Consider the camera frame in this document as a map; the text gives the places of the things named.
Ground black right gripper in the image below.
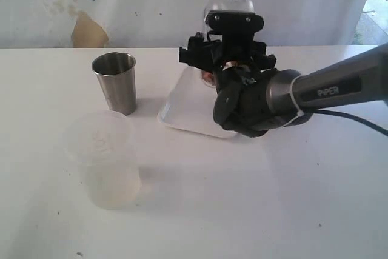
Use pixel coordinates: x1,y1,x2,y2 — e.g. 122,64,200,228
178,35,277,84

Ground wooden blocks and coins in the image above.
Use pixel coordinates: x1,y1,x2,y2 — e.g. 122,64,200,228
201,70,216,86

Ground stainless steel cup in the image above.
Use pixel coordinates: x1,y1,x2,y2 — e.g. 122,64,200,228
92,52,137,116

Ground translucent plastic container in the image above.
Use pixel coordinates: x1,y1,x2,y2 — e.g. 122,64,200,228
64,110,141,209

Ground white rectangular tray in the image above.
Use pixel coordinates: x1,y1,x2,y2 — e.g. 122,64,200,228
158,67,237,139

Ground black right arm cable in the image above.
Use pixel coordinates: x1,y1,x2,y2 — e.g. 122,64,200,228
312,109,388,137

